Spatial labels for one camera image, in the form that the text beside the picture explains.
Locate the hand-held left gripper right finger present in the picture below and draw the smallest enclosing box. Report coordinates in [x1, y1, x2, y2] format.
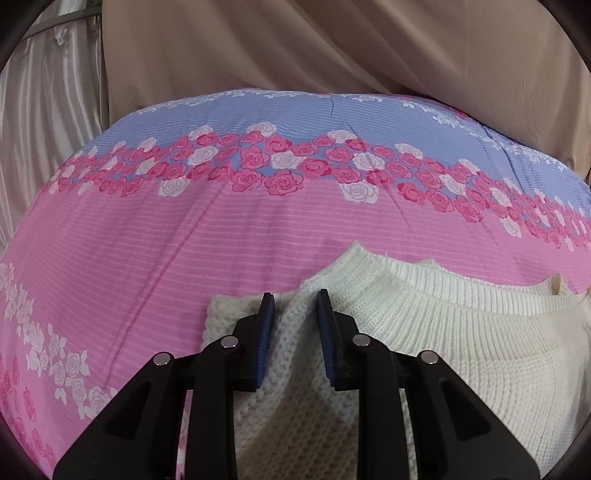
[315, 288, 539, 480]

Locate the white satin curtain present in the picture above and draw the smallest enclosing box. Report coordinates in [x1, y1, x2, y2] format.
[0, 7, 112, 252]

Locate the beige curtain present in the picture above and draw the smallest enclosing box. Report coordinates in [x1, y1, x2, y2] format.
[99, 0, 591, 182]

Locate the pink blue floral bed sheet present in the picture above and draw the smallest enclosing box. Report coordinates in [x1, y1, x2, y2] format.
[0, 90, 591, 480]

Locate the red white navy knit sweater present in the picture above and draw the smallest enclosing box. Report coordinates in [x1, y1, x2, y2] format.
[201, 241, 591, 480]

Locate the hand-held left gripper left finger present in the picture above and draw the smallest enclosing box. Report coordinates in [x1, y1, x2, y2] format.
[52, 292, 277, 480]

